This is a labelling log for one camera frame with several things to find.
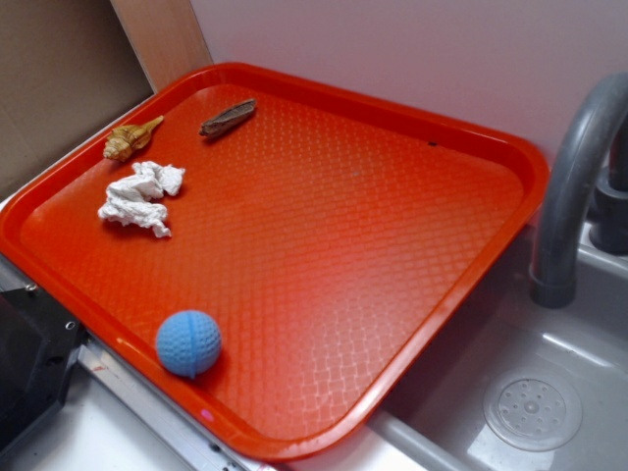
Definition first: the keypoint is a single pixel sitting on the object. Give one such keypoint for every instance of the brown wood chip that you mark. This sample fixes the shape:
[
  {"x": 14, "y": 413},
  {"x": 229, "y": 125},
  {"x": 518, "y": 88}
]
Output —
[{"x": 228, "y": 120}]

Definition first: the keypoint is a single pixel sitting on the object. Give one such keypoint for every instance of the red plastic tray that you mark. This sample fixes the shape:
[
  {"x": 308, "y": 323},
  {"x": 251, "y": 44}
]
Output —
[{"x": 330, "y": 236}]

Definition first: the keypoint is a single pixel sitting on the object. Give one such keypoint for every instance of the blue dimpled ball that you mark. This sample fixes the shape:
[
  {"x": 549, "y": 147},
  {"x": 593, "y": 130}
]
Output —
[{"x": 188, "y": 343}]

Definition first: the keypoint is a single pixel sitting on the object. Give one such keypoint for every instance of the crumpled white paper tissue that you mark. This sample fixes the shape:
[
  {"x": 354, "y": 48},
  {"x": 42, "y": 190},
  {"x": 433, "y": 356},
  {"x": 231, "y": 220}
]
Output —
[{"x": 136, "y": 199}]

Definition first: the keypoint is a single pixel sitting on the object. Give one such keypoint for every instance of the tan spiral seashell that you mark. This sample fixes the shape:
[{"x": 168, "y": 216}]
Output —
[{"x": 125, "y": 140}]

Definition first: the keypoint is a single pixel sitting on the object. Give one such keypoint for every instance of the grey toy sink basin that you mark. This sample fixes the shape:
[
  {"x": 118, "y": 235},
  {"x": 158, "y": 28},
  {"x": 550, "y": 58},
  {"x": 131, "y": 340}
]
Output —
[{"x": 509, "y": 385}]

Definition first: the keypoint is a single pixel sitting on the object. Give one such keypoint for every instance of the grey curved faucet spout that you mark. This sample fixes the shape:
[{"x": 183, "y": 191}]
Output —
[{"x": 573, "y": 179}]

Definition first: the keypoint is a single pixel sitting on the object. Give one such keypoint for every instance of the brown cardboard panel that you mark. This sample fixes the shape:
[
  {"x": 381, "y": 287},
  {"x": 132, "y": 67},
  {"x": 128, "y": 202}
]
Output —
[{"x": 68, "y": 68}]

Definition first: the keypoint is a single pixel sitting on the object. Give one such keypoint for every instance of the aluminium rail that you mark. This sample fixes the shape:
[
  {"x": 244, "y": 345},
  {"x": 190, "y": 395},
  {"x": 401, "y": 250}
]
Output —
[{"x": 195, "y": 447}]

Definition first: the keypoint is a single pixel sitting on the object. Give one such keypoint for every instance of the black metal bracket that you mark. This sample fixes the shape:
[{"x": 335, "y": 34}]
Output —
[{"x": 40, "y": 342}]

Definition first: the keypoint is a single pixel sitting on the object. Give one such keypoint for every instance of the dark grey faucet handle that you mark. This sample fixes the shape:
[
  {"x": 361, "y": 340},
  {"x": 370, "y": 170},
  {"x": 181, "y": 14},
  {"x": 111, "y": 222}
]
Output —
[{"x": 608, "y": 211}]

